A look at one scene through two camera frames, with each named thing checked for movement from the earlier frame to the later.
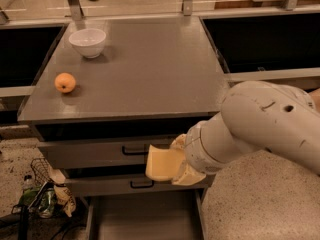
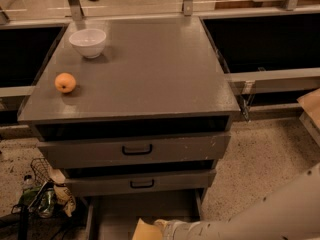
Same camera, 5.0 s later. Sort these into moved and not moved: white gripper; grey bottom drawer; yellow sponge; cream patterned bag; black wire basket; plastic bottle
Moved: yellow sponge; white gripper
Not moved: plastic bottle; black wire basket; grey bottom drawer; cream patterned bag
